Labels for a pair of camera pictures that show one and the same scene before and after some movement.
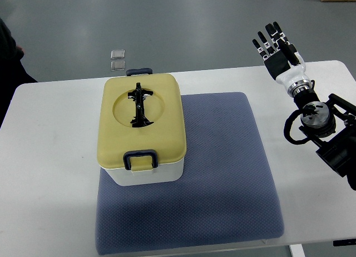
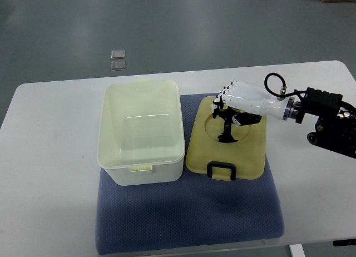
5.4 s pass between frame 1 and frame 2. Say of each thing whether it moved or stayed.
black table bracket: stayed
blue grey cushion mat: stayed
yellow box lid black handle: moved
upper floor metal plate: stayed
